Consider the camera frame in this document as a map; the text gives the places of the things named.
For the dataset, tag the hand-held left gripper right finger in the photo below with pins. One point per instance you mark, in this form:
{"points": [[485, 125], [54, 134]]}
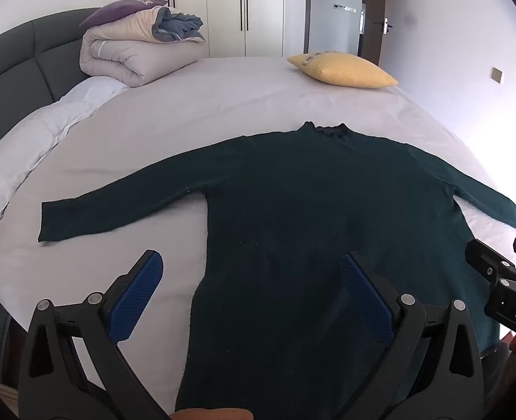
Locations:
{"points": [[367, 297]]}

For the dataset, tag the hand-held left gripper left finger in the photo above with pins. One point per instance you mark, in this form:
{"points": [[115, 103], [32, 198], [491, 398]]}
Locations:
{"points": [[139, 293]]}

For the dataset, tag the dark green sweater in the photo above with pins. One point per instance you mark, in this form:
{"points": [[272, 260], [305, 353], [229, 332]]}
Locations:
{"points": [[293, 227]]}

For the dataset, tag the white pillow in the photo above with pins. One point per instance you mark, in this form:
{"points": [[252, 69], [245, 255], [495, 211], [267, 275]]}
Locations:
{"points": [[35, 140]]}

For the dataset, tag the bed with white sheet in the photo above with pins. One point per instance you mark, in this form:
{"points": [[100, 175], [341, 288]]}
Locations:
{"points": [[223, 105]]}

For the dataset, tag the yellow pillow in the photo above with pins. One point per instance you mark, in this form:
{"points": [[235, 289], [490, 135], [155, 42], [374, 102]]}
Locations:
{"points": [[341, 69]]}

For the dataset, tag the folded beige duvet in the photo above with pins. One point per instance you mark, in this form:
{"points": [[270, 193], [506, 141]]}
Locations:
{"points": [[131, 57]]}

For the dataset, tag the dark green padded headboard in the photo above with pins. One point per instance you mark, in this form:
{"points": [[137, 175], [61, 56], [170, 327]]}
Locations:
{"points": [[17, 74]]}

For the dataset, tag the dark brown door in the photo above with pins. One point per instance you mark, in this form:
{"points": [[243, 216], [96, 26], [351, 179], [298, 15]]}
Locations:
{"points": [[373, 22]]}

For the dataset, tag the blue grey folded blanket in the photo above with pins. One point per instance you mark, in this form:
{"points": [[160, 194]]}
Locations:
{"points": [[179, 26]]}

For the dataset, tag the purple pillow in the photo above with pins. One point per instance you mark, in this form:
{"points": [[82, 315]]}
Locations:
{"points": [[118, 11]]}

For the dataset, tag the cream wardrobe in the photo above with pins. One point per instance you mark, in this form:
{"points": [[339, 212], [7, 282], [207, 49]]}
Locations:
{"points": [[227, 8]]}

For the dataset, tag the beige wall switch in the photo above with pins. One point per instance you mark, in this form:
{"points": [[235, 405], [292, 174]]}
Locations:
{"points": [[496, 75]]}

